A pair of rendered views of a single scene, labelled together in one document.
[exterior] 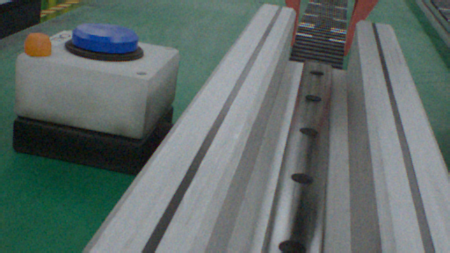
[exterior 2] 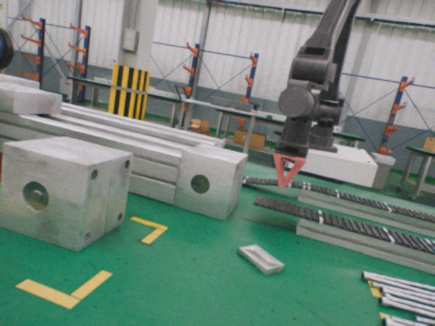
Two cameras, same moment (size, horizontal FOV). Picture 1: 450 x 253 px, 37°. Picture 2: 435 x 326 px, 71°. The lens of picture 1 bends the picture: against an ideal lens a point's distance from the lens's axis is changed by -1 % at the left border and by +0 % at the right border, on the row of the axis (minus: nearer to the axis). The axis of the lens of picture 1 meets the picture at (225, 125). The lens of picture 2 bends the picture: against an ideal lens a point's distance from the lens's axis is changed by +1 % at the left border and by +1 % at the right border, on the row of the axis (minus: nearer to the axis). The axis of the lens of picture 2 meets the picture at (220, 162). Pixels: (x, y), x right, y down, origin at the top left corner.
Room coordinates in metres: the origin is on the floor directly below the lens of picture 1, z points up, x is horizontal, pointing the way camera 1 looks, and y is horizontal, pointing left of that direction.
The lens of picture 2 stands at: (0.60, -0.75, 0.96)
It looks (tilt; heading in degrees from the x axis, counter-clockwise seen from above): 12 degrees down; 96
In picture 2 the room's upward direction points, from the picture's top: 11 degrees clockwise
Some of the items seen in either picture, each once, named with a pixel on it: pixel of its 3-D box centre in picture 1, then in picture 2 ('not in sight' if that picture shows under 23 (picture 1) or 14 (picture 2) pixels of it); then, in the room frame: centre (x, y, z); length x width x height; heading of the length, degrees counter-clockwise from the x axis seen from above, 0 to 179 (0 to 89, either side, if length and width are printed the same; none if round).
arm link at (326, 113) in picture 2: not in sight; (327, 116); (0.81, 0.34, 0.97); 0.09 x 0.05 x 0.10; 73
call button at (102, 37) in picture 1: (105, 44); not in sight; (0.41, 0.08, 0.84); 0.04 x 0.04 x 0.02
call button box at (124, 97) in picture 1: (113, 97); not in sight; (0.40, 0.07, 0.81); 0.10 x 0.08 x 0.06; 84
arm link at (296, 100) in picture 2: not in sight; (304, 87); (0.66, -0.12, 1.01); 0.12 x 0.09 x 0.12; 73
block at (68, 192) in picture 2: not in sight; (77, 185); (0.39, -0.42, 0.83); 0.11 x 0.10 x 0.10; 86
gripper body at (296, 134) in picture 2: not in sight; (295, 133); (0.67, -0.08, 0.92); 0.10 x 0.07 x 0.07; 84
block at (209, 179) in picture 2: not in sight; (214, 177); (0.54, -0.24, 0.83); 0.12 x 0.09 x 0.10; 84
